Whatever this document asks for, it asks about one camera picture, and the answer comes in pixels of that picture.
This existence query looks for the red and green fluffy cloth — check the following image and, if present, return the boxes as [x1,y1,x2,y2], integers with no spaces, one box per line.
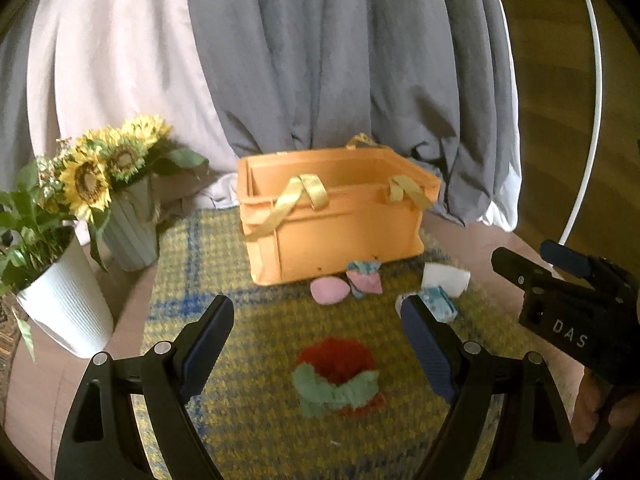
[292,338,387,420]

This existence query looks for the person's right hand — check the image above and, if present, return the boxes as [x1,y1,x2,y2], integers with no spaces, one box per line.
[571,366,640,447]

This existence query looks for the sunflower bouquet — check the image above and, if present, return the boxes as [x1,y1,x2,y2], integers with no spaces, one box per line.
[37,114,210,273]

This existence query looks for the pale folded towel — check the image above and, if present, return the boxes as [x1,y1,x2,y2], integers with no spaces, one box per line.
[422,261,472,298]

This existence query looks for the pink and teal printed cloth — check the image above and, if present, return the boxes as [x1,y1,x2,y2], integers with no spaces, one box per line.
[346,259,385,300]

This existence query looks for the pink sock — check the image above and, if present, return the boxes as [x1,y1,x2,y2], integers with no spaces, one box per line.
[310,276,352,306]

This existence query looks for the green ribbed vase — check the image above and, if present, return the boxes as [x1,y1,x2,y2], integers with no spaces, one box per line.
[102,177,160,272]

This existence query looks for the white hoop tube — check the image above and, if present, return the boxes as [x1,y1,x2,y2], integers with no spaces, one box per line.
[557,0,603,248]

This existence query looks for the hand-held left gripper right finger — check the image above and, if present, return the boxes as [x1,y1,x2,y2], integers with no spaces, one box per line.
[400,294,583,480]

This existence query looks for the yellow and blue plaid mat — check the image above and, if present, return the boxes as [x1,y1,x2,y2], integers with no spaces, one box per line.
[137,207,506,480]

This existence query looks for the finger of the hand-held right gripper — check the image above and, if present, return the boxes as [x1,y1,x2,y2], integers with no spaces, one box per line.
[491,246,557,292]
[540,240,592,279]

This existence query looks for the grey curtain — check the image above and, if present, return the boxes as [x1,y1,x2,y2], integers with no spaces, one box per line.
[0,7,43,196]
[184,0,521,231]

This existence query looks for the blue patterned folded cloth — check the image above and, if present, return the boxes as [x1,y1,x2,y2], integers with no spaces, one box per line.
[395,284,460,325]

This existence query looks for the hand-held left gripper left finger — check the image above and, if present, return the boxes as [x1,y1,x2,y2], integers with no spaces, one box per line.
[54,294,236,480]

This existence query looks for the white curtain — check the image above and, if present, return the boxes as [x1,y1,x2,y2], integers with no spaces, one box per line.
[25,0,241,211]

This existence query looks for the green leafy plant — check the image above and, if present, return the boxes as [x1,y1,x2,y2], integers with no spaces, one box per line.
[0,160,76,363]

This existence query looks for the white ribbed flower pot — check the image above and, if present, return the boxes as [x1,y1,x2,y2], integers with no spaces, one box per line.
[15,230,115,359]

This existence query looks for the orange storage box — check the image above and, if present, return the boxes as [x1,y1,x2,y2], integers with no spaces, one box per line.
[237,133,442,287]

